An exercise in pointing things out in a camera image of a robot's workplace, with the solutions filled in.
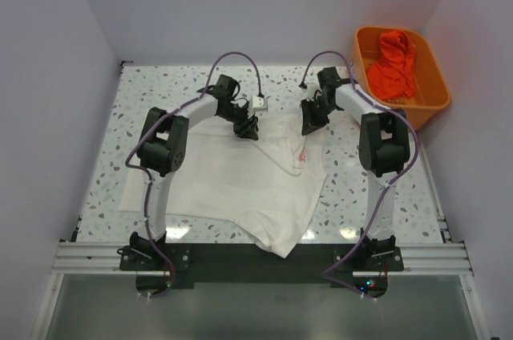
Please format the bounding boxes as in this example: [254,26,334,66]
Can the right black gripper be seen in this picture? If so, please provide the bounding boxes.
[301,97,338,136]

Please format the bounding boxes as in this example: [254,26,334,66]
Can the white coca-cola t shirt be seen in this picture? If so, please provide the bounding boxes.
[118,113,328,260]

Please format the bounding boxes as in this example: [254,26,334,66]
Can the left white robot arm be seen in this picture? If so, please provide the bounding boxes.
[126,75,258,269]

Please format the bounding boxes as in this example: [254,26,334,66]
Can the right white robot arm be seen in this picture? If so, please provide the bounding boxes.
[301,67,410,270]

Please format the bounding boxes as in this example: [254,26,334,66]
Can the orange t shirt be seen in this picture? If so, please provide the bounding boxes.
[366,30,415,101]

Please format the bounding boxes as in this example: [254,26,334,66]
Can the orange plastic basket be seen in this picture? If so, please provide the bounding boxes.
[349,26,451,130]

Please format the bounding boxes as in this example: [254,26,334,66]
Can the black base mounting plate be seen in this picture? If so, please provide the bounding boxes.
[117,242,405,297]

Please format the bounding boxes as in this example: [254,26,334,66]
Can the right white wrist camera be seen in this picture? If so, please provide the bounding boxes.
[300,83,321,101]

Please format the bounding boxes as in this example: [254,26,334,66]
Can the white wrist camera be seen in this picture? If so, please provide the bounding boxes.
[248,95,269,114]
[300,83,321,101]

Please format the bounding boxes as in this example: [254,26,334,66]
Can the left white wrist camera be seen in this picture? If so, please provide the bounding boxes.
[248,95,269,114]

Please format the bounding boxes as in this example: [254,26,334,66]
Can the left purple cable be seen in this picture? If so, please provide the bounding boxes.
[124,51,265,301]

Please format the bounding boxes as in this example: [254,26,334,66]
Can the purple cable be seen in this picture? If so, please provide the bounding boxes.
[124,51,265,301]
[298,50,422,297]

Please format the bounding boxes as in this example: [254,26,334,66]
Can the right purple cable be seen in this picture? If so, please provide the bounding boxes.
[298,50,422,297]

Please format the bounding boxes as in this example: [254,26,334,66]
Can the aluminium frame rail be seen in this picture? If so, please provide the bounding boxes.
[50,211,476,277]

